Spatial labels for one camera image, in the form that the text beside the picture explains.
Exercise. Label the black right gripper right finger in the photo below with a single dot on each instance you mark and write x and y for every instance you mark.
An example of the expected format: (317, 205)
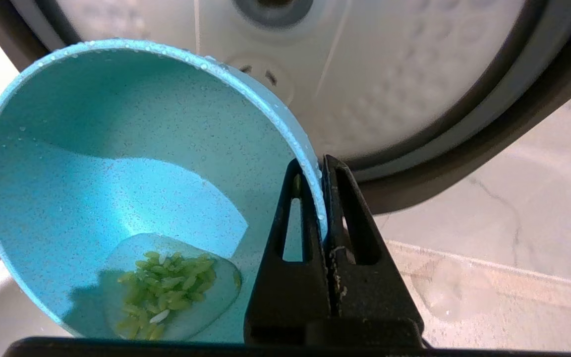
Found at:
(370, 302)

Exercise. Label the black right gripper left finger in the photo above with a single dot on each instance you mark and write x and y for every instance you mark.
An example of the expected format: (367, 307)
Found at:
(285, 302)

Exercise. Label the green rice grains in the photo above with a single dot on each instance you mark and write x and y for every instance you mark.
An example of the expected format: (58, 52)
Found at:
(166, 287)

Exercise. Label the black rice cooker lid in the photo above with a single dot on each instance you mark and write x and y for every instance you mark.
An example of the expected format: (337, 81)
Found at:
(464, 124)

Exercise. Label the teal bowl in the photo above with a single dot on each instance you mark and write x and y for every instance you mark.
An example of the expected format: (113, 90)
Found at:
(117, 173)

